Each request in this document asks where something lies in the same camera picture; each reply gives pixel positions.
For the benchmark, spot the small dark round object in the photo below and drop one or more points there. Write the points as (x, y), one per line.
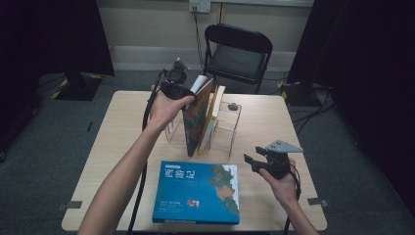
(233, 106)

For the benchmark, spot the black folding chair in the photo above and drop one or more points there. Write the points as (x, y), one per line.
(236, 58)

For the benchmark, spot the person's right hand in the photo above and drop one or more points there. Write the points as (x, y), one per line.
(284, 189)

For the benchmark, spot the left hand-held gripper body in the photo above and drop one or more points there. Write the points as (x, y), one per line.
(174, 88)

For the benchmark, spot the black marker pen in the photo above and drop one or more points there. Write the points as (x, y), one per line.
(89, 126)

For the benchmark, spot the clear acrylic book rack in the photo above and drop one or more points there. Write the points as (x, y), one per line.
(228, 127)

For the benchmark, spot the yellow book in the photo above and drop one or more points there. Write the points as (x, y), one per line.
(213, 114)

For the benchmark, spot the black curtain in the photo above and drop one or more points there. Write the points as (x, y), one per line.
(365, 65)
(49, 39)

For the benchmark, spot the blue book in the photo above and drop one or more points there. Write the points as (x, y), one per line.
(192, 192)

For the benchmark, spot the red illustrated book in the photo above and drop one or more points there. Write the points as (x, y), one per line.
(195, 120)

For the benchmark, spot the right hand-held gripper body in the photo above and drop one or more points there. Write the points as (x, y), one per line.
(277, 161)

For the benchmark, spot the white wall socket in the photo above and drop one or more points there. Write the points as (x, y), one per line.
(199, 6)

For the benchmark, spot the black stand base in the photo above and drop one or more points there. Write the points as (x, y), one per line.
(78, 88)
(300, 94)

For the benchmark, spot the grey tape piece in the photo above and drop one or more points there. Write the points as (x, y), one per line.
(73, 205)
(316, 201)

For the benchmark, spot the person's left hand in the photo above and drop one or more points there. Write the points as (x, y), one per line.
(166, 111)

